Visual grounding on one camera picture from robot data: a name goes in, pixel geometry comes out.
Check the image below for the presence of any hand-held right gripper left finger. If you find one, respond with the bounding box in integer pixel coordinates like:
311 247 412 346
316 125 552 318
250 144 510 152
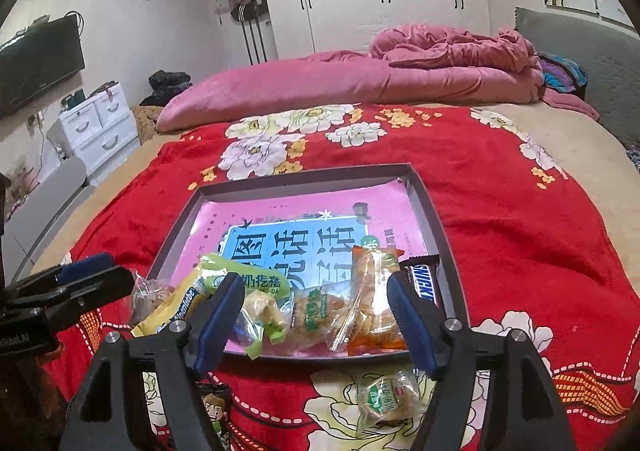
60 272 246 451

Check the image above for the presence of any black and green snack packet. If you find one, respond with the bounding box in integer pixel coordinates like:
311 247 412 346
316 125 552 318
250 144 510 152
195 381 232 451

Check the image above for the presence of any round pastry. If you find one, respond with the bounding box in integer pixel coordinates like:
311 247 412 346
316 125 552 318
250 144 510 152
357 368 427 425

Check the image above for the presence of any black flat television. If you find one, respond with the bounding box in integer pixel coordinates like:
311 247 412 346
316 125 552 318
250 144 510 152
0 14 86 119

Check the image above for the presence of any pink quilt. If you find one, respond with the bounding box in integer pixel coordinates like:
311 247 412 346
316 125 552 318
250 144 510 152
156 24 601 133

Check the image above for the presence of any clear green-label cracker packet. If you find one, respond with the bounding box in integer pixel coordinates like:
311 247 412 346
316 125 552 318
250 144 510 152
290 281 362 358

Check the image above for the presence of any brown chocolate bar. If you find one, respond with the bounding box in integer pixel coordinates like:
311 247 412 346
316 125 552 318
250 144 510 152
402 255 444 313

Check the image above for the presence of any white drawer cabinet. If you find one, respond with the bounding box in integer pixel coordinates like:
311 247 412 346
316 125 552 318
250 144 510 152
47 81 141 177

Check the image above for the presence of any pink book with blue label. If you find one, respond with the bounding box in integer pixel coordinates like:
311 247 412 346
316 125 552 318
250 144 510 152
167 181 426 357

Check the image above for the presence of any red floral blanket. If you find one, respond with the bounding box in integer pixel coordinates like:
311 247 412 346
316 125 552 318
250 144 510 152
42 104 640 451

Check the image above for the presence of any clear packet with red sweet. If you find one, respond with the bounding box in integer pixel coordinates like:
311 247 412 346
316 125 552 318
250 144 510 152
132 276 173 322

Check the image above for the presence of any dark clothes pile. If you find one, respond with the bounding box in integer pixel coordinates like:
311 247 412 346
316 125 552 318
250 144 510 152
148 70 193 107

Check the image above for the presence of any orange snack packet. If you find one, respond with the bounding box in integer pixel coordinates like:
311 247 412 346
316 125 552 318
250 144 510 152
345 245 409 358

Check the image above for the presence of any grey padded headboard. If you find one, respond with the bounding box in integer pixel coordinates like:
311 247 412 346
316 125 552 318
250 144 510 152
515 6 640 152

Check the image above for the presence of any colourful striped cloth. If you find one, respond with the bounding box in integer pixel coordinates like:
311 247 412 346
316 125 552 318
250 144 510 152
540 54 588 92

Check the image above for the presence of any shallow dark grey box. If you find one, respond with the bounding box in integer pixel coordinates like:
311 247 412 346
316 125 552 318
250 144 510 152
145 162 471 363

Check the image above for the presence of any brown knitted blanket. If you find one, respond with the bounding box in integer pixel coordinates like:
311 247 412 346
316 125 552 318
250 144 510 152
132 104 166 147

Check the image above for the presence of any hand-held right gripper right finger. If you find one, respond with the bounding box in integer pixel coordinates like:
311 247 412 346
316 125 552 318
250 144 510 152
387 273 581 451

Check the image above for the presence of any light green cheese packet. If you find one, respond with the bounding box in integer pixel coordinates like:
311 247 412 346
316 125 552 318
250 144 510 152
131 253 296 361

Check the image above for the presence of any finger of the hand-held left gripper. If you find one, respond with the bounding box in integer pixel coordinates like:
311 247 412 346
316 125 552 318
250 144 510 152
6 265 135 332
7 253 116 299

